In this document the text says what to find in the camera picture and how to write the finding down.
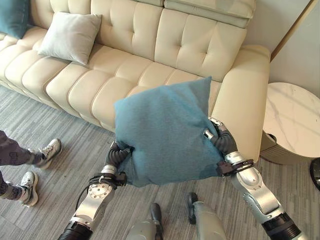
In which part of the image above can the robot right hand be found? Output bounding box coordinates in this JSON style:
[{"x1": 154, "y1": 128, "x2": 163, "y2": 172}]
[{"x1": 203, "y1": 116, "x2": 238, "y2": 155}]

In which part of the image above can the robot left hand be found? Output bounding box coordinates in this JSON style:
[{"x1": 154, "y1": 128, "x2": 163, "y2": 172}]
[{"x1": 105, "y1": 140, "x2": 136, "y2": 170}]

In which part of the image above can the light blue cushion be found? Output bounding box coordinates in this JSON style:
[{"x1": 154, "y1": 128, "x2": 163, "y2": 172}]
[{"x1": 114, "y1": 76, "x2": 225, "y2": 188}]

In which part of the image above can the cream leather sofa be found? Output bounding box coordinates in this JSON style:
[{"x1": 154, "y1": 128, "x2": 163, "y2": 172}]
[{"x1": 0, "y1": 0, "x2": 272, "y2": 159}]

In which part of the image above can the round white marble side table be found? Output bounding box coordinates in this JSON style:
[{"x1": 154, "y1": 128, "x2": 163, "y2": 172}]
[{"x1": 258, "y1": 82, "x2": 320, "y2": 165}]

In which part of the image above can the robot left leg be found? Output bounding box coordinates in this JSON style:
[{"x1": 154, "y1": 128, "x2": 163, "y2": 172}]
[{"x1": 126, "y1": 202, "x2": 165, "y2": 240}]

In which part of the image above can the person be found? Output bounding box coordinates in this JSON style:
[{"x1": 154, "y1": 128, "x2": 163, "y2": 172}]
[{"x1": 0, "y1": 129, "x2": 63, "y2": 208}]

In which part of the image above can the black round object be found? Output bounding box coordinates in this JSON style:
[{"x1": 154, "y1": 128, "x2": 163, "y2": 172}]
[{"x1": 309, "y1": 157, "x2": 320, "y2": 192}]

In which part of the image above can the grey cushion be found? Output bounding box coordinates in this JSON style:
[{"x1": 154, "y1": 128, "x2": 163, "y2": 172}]
[{"x1": 37, "y1": 11, "x2": 103, "y2": 66}]

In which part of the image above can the dark teal cushion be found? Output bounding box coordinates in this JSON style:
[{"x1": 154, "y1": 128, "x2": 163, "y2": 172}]
[{"x1": 0, "y1": 0, "x2": 31, "y2": 40}]

